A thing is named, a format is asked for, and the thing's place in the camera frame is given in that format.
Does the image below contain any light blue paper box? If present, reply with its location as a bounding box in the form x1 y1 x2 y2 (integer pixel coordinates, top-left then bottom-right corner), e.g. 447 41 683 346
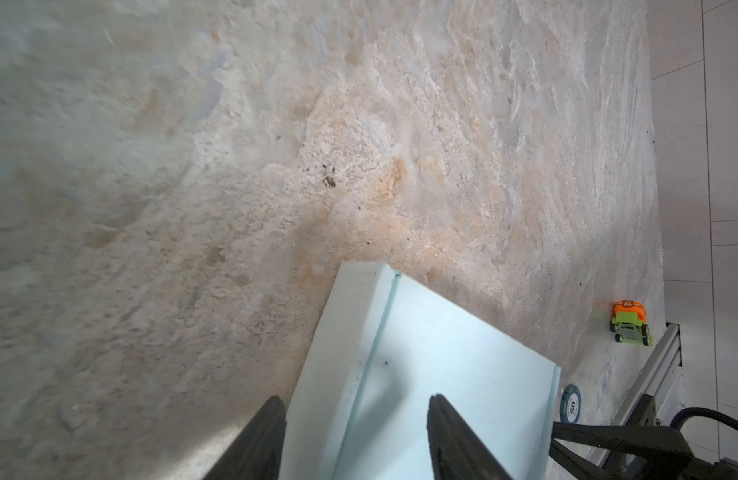
280 262 561 479

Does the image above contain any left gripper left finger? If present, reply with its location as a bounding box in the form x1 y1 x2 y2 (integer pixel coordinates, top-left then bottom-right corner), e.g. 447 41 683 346
203 396 287 480

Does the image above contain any orange green small toy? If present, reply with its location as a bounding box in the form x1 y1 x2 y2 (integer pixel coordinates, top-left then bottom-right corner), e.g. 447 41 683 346
610 300 653 347

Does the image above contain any black corrugated cable conduit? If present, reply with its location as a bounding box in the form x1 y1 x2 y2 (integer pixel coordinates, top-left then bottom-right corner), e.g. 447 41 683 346
670 406 738 434

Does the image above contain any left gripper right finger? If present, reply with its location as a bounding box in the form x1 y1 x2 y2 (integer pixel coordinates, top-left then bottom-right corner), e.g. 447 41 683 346
426 394 511 480

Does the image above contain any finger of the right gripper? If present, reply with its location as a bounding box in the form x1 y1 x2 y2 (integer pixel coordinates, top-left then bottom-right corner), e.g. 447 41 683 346
549 422 694 479

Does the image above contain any blue poker chip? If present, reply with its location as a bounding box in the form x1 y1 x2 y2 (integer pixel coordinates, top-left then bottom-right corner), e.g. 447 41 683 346
560 384 582 424

